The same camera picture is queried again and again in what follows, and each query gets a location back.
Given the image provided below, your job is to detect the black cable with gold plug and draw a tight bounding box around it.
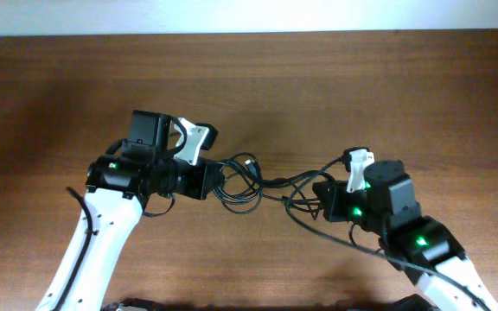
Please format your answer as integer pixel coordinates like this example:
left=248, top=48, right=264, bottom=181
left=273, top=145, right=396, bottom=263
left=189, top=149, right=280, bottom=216
left=255, top=170, right=336, bottom=221

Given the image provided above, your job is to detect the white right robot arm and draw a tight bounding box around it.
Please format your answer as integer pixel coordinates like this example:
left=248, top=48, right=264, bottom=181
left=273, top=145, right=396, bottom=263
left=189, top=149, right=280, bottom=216
left=312, top=160, right=498, bottom=310

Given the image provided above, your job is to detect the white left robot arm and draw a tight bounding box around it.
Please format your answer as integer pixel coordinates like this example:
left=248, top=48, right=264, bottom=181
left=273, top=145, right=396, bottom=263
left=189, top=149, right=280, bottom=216
left=37, top=110, right=225, bottom=310

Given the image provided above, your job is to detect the black right camera cable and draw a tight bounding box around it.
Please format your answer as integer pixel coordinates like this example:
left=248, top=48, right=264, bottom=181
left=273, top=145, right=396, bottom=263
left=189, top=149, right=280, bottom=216
left=284, top=157, right=492, bottom=311

